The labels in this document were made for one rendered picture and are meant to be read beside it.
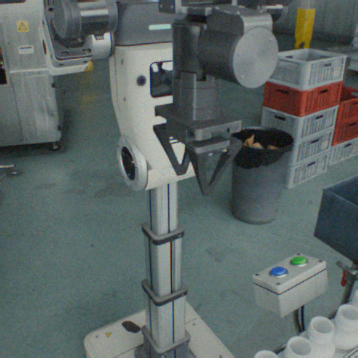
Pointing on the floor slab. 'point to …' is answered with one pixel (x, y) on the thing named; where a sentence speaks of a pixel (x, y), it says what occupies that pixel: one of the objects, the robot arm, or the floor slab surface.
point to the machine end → (27, 78)
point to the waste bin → (259, 174)
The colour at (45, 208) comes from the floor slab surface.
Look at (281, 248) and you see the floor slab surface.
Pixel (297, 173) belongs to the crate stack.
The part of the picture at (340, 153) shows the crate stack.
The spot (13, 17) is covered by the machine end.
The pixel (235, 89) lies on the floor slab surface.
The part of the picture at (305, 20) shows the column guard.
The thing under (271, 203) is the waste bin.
